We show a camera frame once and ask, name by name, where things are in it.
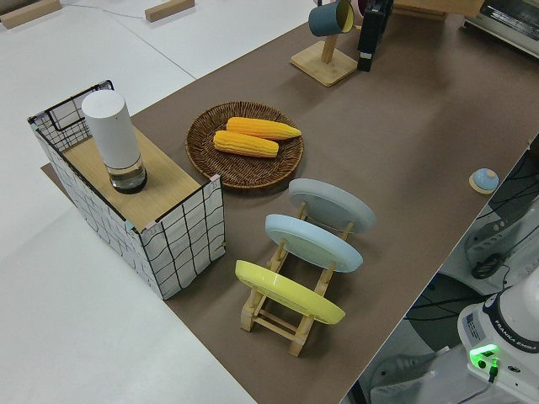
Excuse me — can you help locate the round wicker basket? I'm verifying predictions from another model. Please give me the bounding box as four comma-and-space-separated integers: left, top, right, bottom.
185, 101, 305, 190

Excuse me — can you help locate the wooden plate rack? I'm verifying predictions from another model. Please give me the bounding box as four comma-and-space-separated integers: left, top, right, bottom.
240, 200, 355, 358

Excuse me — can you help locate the yellow plate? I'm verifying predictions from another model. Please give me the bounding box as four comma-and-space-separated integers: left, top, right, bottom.
234, 259, 347, 326

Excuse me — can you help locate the wooden box with wire rack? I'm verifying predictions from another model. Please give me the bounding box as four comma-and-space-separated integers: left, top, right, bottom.
28, 78, 227, 300

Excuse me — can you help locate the wooden block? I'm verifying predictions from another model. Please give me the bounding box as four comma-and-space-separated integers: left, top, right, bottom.
144, 0, 196, 23
0, 0, 62, 30

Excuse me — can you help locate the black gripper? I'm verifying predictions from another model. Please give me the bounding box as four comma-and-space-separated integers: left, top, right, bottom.
356, 0, 395, 72

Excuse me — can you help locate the wooden mug tree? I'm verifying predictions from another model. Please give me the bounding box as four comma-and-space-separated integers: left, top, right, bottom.
290, 0, 360, 88

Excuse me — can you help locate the grey plate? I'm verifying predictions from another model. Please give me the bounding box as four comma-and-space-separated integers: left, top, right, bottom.
287, 178, 376, 234

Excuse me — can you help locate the black cable with green plug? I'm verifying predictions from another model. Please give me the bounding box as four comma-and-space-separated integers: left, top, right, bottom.
483, 356, 503, 385

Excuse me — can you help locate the white cylindrical grinder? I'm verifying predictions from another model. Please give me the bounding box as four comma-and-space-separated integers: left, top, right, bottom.
81, 90, 148, 195

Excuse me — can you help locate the black hanging cable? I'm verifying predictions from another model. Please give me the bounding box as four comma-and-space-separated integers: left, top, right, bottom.
462, 142, 539, 281

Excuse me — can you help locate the dark teal mug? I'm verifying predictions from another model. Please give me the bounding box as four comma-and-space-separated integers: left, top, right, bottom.
307, 0, 356, 38

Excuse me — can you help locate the black wire basket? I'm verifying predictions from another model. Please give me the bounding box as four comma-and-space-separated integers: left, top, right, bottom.
44, 79, 116, 152

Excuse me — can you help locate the black floor cable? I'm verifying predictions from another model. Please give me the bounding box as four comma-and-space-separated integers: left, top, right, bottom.
403, 290, 506, 323

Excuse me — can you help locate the light blue plate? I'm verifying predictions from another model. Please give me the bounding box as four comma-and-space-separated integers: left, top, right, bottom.
264, 213, 365, 274

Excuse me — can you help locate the wooden shelf board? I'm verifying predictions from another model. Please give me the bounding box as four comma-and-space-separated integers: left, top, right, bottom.
62, 125, 201, 224

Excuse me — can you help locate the yellow corn cob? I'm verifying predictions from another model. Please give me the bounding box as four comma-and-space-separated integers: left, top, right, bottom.
213, 130, 280, 159
226, 116, 303, 141

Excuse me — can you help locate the silver toaster oven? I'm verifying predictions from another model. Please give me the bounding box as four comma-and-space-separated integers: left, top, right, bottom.
458, 0, 539, 56

